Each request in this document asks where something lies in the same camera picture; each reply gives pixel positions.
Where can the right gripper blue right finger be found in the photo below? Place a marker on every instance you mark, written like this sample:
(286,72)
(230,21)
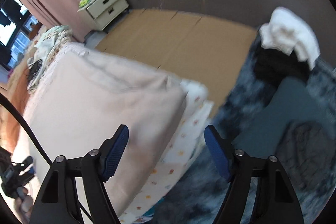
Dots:
(221,151)

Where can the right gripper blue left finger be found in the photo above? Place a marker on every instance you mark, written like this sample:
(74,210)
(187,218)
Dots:
(111,152)

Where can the beige zip jacket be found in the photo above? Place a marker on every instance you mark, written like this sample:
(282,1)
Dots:
(88,95)

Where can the dark hanging clothes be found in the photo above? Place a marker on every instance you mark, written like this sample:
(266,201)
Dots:
(11,12)

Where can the person left hand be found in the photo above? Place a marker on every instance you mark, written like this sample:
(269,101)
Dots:
(23,205)

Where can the rust orange quilt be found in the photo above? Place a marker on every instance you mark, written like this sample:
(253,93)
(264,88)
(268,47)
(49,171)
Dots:
(18,95)

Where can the floral dotted white bedsheet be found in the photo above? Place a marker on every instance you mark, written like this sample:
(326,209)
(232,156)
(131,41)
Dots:
(182,149)

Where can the dark shaggy rug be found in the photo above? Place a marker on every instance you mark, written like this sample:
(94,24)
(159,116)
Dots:
(201,192)

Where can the blue patterned bed skirt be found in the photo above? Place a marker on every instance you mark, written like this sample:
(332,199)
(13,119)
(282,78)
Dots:
(146,217)

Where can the dark chair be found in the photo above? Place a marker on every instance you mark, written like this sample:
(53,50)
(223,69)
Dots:
(293,126)

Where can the white cloth on chair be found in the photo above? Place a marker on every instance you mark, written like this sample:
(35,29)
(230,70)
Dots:
(288,33)

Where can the white bedside drawer cabinet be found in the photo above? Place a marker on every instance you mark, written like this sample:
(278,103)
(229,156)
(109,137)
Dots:
(98,14)

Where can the yellow green item on cabinet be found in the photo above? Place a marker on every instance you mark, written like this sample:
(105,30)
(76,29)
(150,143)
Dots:
(82,3)

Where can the cream cloth under cables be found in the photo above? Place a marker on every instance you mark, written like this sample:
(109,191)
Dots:
(47,47)

